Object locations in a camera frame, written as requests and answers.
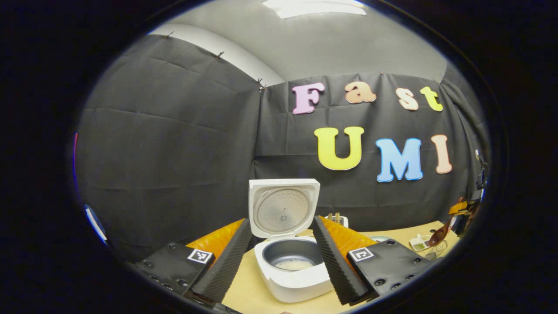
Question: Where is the ceiling light panel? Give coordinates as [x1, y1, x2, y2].
[262, 0, 367, 19]

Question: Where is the white divided grain dish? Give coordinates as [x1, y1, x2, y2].
[410, 234, 432, 252]

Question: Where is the brown wooden spoon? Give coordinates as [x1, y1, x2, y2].
[426, 216, 454, 248]

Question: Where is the white rice cooker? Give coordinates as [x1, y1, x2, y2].
[248, 178, 334, 304]

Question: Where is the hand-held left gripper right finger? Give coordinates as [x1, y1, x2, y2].
[312, 215, 432, 306]

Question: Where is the white toaster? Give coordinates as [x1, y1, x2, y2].
[325, 214, 349, 229]

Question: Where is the white rice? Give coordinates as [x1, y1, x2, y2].
[275, 258, 314, 271]

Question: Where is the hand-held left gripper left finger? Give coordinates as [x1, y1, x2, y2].
[131, 218, 253, 304]

